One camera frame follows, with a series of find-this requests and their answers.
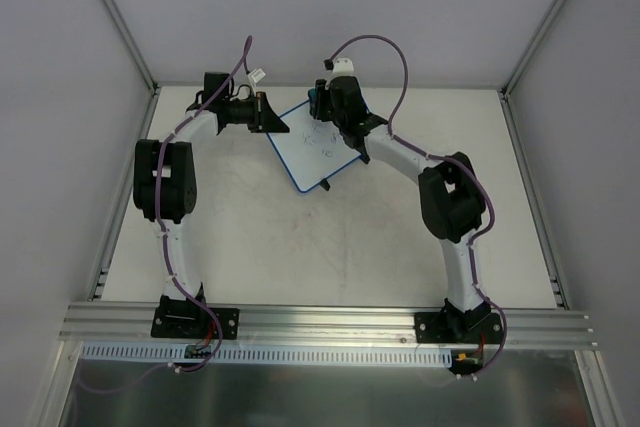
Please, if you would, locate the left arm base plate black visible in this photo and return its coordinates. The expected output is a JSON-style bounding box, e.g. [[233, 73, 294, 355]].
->
[[150, 296, 240, 340]]

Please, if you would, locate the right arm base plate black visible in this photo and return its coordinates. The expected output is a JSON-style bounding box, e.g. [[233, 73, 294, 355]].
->
[[414, 311, 504, 345]]

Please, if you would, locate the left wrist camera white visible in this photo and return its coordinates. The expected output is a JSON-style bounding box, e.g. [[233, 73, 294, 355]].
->
[[247, 68, 266, 89]]

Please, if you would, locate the blue whiteboard eraser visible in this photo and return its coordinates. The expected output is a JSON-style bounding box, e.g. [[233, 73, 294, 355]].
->
[[307, 88, 318, 118]]

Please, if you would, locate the aluminium mounting rail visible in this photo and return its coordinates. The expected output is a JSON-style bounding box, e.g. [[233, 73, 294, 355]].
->
[[58, 301, 600, 351]]

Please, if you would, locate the right aluminium frame post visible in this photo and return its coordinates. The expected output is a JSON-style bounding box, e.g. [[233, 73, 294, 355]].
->
[[500, 0, 569, 97]]

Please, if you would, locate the aluminium frame post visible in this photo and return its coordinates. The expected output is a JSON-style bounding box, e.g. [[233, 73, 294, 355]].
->
[[99, 0, 158, 92], [500, 0, 569, 97]]

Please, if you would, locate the left aluminium frame post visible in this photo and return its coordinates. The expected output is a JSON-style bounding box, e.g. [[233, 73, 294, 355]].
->
[[99, 0, 158, 92]]

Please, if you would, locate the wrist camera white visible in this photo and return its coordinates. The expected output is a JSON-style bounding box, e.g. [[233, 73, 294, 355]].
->
[[247, 68, 266, 89], [324, 57, 355, 79]]

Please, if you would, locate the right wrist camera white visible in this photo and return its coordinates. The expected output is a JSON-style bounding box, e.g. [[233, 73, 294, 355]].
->
[[324, 57, 355, 79]]

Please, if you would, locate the whiteboard stand black white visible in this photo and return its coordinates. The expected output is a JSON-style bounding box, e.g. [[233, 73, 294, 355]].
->
[[319, 154, 370, 191]]

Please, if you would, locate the blue framed whiteboard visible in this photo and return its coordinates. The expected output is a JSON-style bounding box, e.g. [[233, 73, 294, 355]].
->
[[267, 100, 360, 194]]

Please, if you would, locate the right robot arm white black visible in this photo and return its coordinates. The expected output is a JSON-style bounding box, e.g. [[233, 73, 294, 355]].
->
[[309, 76, 491, 343]]

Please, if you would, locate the white slotted cable duct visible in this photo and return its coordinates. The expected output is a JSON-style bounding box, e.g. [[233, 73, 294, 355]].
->
[[80, 342, 453, 368]]

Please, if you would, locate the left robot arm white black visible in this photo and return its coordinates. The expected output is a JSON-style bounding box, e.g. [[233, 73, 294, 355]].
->
[[133, 68, 290, 337]]

